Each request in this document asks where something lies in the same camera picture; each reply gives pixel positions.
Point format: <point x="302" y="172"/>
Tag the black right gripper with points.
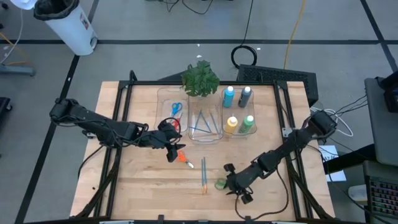
<point x="239" y="183"/>

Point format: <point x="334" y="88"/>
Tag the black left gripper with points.
<point x="161" y="138"/>

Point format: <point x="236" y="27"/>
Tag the orange scissors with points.
<point x="185" y="161"/>

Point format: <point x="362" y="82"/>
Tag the green scissors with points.
<point x="216" y="184"/>

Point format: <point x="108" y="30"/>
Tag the blue scissors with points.
<point x="175" y="114"/>

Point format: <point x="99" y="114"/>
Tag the yellow paint bottle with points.
<point x="230" y="127"/>

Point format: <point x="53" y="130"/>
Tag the green paint bottle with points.
<point x="245" y="127"/>

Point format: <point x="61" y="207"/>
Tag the teal paint bottle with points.
<point x="228" y="99"/>

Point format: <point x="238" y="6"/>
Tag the black paint bottle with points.
<point x="244" y="99"/>

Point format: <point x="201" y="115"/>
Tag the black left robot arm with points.
<point x="93" y="123"/>

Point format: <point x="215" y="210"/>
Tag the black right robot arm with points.
<point x="295" y="140"/>

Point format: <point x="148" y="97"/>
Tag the clear plastic bin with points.
<point x="199" y="138"/>
<point x="164" y="99"/>
<point x="236" y="110"/>

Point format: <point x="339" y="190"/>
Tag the black table clamp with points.
<point x="160" y="218"/>
<point x="247" y="219"/>

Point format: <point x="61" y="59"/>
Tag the green monstera plant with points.
<point x="200" y="79"/>

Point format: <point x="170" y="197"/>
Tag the silver mounting plate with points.
<point x="286" y="132"/>

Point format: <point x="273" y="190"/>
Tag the white paper sheet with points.
<point x="328" y="152"/>

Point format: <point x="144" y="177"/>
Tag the black perforated computer case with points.
<point x="295" y="77"/>

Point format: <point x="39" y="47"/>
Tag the backlit keyboard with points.
<point x="384" y="199"/>

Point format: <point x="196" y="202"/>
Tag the white trash can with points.
<point x="71" y="31"/>

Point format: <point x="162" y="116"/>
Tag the grey stand base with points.
<point x="18" y="71"/>

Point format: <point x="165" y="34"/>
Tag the black desk equipment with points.
<point x="390" y="99"/>

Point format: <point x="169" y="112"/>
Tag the white round object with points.
<point x="25" y="3"/>

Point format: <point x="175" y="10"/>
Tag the black aluminium table frame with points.
<point x="155" y="83"/>

